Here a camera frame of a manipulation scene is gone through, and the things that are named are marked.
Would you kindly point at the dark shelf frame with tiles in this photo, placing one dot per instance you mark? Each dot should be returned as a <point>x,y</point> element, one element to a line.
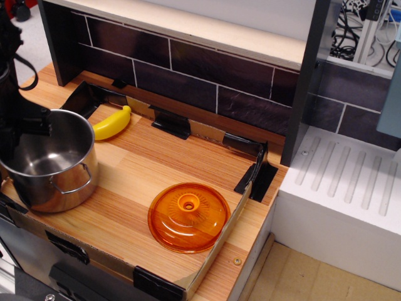
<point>254,83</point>

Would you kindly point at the stainless steel pot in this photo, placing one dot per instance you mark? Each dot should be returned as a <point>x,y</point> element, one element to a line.
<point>56,172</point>

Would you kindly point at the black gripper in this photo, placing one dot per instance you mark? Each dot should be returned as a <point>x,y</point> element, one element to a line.
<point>18,114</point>

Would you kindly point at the orange transparent pot lid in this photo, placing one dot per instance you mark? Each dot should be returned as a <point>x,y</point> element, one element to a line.
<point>188,217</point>

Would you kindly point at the black caster wheel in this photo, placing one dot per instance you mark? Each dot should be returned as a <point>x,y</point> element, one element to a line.
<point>20,11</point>

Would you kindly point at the yellow plastic banana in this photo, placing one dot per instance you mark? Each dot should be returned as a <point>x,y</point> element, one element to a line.
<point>113,124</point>

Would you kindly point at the white ridged drain board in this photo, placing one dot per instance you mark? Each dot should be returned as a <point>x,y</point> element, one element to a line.
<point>340,203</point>

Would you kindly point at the brass screw washer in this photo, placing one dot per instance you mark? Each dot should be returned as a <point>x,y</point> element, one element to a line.
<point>237,261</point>

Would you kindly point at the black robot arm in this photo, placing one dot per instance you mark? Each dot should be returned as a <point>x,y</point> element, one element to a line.
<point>10,42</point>

